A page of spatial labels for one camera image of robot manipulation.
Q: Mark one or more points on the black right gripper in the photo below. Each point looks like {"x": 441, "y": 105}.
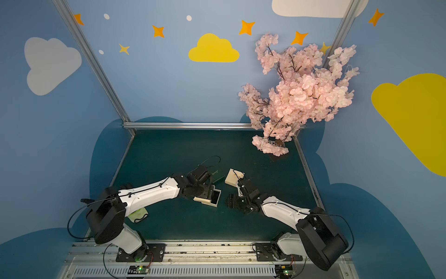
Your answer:
{"x": 242, "y": 197}

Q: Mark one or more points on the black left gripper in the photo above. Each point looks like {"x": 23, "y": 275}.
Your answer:
{"x": 204, "y": 188}

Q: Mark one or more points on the white box base black insert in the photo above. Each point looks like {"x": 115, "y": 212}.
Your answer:
{"x": 212, "y": 201}

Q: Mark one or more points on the white flower gift box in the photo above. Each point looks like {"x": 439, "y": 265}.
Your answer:
{"x": 233, "y": 177}

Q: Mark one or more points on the white lotus box lid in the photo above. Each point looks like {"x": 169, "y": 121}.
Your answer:
{"x": 138, "y": 216}

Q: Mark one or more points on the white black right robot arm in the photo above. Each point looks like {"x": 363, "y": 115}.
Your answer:
{"x": 316, "y": 236}

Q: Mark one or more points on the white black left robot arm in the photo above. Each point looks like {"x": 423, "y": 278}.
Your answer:
{"x": 106, "y": 215}

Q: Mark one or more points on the green jewelry box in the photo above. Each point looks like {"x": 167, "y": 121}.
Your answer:
{"x": 217, "y": 176}

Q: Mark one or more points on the right green circuit board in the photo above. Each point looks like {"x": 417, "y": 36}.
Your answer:
{"x": 284, "y": 272}

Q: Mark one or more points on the green circuit board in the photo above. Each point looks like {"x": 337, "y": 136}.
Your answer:
{"x": 138, "y": 270}
{"x": 284, "y": 272}

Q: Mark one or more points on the left green circuit board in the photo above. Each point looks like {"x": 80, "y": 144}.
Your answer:
{"x": 138, "y": 270}

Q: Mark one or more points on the pink cherry blossom tree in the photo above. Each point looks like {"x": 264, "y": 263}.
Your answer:
{"x": 306, "y": 91}

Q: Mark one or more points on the brown tree base plate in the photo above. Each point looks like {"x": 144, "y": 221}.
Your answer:
{"x": 275, "y": 158}

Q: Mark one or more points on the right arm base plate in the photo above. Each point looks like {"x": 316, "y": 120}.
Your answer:
{"x": 269, "y": 252}

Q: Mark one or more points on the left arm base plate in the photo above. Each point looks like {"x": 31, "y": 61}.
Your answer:
{"x": 146, "y": 253}

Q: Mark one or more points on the horizontal aluminium frame rail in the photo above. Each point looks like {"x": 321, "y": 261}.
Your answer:
{"x": 186, "y": 126}

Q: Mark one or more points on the black red handled tool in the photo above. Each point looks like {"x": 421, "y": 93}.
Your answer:
{"x": 89, "y": 202}

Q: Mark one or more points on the front aluminium rail track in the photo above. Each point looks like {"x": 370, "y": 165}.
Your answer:
{"x": 190, "y": 259}

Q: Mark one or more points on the left aluminium frame post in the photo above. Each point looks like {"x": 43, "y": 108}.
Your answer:
{"x": 66, "y": 13}

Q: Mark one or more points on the aluminium frame post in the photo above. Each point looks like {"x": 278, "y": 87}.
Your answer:
{"x": 343, "y": 30}
{"x": 66, "y": 13}

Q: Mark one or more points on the right aluminium frame post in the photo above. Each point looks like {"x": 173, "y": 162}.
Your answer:
{"x": 343, "y": 30}

